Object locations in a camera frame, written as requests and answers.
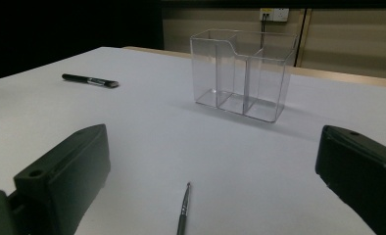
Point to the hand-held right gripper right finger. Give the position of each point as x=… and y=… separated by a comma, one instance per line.
x=364, y=176

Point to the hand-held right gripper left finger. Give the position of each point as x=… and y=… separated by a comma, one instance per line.
x=67, y=169

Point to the black marker pen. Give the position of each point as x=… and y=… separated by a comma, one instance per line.
x=83, y=78

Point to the thin black pen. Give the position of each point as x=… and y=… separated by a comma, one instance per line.
x=184, y=209

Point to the clear acrylic organizer box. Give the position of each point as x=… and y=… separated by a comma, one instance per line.
x=233, y=98

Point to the black curtain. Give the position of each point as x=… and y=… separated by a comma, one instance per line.
x=67, y=29

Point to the wooden vertical wall trim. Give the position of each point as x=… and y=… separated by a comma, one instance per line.
x=302, y=39

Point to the white wall socket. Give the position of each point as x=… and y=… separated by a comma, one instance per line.
x=279, y=14

